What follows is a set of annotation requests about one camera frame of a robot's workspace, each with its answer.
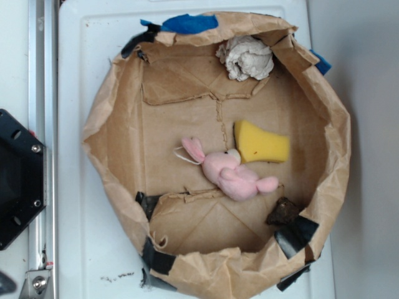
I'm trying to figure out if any dark brown lump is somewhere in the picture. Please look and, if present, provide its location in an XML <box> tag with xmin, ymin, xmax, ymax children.
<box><xmin>266</xmin><ymin>197</ymin><xmax>302</xmax><ymax>225</ymax></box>

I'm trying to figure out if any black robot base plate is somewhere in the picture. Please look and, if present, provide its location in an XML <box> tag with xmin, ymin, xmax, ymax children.
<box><xmin>1</xmin><ymin>109</ymin><xmax>46</xmax><ymax>250</ymax></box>

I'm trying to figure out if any metal corner bracket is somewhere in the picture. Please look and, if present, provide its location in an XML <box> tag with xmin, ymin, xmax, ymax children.
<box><xmin>19</xmin><ymin>269</ymin><xmax>51</xmax><ymax>299</ymax></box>

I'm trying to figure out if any white paper ball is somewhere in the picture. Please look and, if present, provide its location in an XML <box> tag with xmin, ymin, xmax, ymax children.
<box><xmin>216</xmin><ymin>36</ymin><xmax>274</xmax><ymax>82</ymax></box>

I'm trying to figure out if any pink plush bunny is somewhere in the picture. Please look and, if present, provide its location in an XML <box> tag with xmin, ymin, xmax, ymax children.
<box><xmin>173</xmin><ymin>138</ymin><xmax>279</xmax><ymax>202</ymax></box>

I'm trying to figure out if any blue tape piece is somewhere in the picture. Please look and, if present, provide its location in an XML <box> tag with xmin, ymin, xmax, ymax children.
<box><xmin>310</xmin><ymin>49</ymin><xmax>332</xmax><ymax>75</ymax></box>

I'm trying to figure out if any yellow sponge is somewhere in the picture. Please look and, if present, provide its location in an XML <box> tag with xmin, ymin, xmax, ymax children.
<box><xmin>234</xmin><ymin>120</ymin><xmax>290</xmax><ymax>163</ymax></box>

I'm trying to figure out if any brown paper bag bin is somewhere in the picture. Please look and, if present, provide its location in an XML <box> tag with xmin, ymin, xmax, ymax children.
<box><xmin>82</xmin><ymin>12</ymin><xmax>351</xmax><ymax>298</ymax></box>

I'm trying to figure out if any aluminium rail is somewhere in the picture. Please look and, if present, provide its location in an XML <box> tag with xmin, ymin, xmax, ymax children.
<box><xmin>28</xmin><ymin>1</ymin><xmax>60</xmax><ymax>298</ymax></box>

